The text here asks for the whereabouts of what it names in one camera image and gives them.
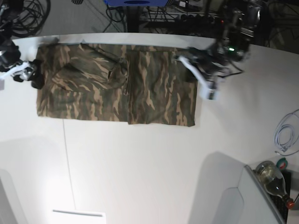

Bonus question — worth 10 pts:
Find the green tape roll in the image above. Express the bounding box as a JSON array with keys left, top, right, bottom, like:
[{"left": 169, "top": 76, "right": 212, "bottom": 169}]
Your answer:
[{"left": 276, "top": 157, "right": 288, "bottom": 170}]

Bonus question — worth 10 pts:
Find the white coiled cable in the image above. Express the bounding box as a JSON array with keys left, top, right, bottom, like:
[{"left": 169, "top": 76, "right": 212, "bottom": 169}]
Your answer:
[{"left": 273, "top": 110, "right": 299, "bottom": 156}]

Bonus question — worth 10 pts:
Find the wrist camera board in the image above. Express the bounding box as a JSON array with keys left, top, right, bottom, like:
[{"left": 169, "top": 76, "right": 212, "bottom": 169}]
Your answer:
[
  {"left": 199, "top": 86, "right": 219, "bottom": 100},
  {"left": 0, "top": 80, "right": 5, "bottom": 91}
]

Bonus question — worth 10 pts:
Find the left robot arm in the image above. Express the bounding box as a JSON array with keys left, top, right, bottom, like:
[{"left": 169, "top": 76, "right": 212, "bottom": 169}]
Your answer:
[{"left": 186, "top": 0, "right": 263, "bottom": 82}]

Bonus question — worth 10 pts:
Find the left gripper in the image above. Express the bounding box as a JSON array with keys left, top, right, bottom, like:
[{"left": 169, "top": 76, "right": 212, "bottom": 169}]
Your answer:
[{"left": 183, "top": 47, "right": 228, "bottom": 83}]

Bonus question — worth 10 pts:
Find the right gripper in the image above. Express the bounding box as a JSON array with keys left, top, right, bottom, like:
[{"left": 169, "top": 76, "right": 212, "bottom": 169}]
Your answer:
[{"left": 0, "top": 45, "right": 45, "bottom": 89}]

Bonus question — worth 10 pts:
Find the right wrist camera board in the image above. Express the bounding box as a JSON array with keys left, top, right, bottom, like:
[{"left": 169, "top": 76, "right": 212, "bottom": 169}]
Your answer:
[{"left": 0, "top": 80, "right": 5, "bottom": 91}]

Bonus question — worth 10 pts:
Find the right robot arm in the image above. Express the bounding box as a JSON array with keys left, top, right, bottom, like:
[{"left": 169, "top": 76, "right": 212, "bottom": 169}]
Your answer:
[{"left": 0, "top": 0, "right": 44, "bottom": 90}]

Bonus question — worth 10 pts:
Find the black coiled cable on floor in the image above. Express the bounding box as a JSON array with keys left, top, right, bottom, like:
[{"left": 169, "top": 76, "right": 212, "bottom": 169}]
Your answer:
[{"left": 0, "top": 0, "right": 51, "bottom": 38}]

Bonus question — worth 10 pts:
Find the grey equipment box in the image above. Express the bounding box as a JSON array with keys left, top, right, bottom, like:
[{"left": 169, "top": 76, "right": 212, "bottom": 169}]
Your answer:
[{"left": 238, "top": 166, "right": 285, "bottom": 224}]

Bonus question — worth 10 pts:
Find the black power strip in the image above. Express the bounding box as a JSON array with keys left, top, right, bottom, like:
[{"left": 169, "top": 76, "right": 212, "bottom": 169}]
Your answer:
[{"left": 179, "top": 14, "right": 215, "bottom": 23}]

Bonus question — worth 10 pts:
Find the black mesh tray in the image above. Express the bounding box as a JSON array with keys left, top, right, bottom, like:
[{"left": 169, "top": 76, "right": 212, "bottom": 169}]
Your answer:
[{"left": 268, "top": 171, "right": 293, "bottom": 222}]

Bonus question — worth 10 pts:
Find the camouflage t-shirt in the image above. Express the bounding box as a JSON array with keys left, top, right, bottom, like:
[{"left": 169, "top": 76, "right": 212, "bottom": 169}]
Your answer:
[{"left": 36, "top": 43, "right": 198, "bottom": 127}]

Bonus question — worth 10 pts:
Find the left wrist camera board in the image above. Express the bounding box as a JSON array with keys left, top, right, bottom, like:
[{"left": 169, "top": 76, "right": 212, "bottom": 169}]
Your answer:
[{"left": 199, "top": 86, "right": 219, "bottom": 100}]

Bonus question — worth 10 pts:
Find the clear glass bottle red cap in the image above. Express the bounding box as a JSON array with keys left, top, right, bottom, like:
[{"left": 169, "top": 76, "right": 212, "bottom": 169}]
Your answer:
[{"left": 255, "top": 161, "right": 295, "bottom": 209}]

